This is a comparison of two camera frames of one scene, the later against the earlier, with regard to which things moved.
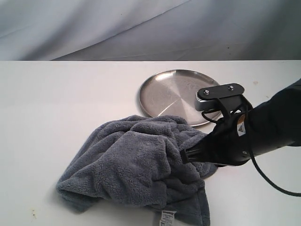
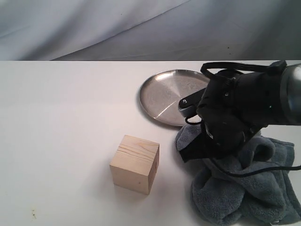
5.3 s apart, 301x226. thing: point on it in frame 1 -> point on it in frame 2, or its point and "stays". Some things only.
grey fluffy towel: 137,163 -> 256,185
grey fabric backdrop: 150,30 stays
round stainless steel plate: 172,92 stays
